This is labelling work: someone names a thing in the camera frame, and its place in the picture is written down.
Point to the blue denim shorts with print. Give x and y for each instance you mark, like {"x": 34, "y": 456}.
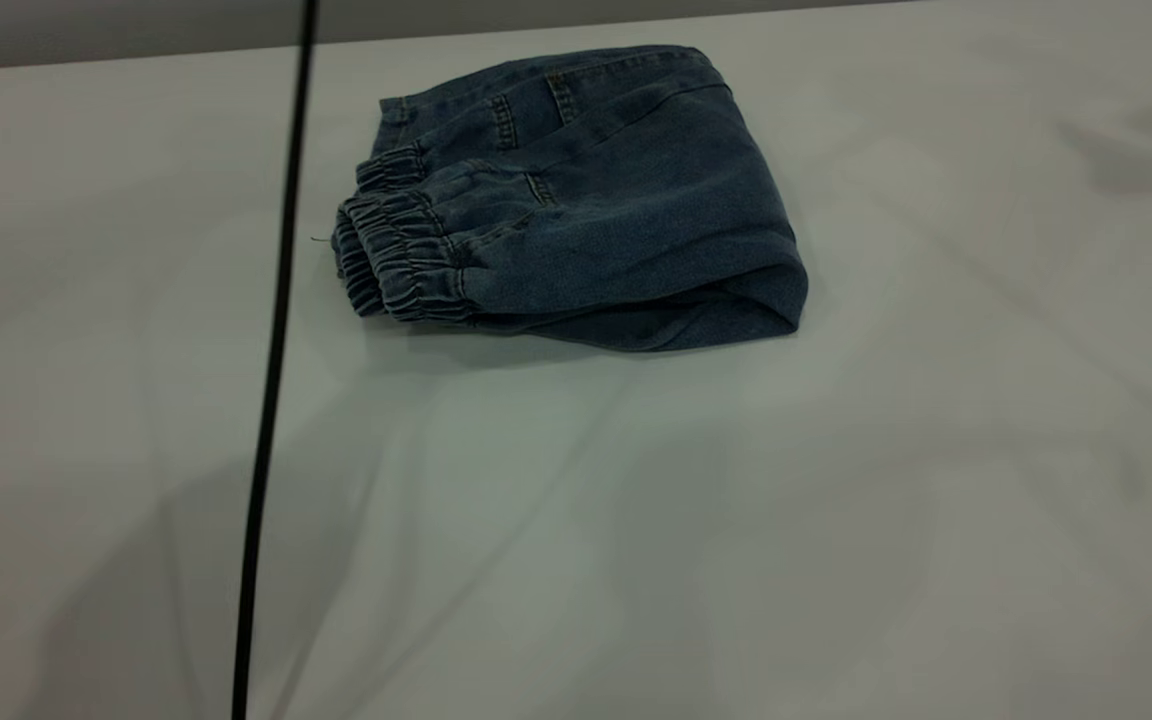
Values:
{"x": 616, "y": 220}

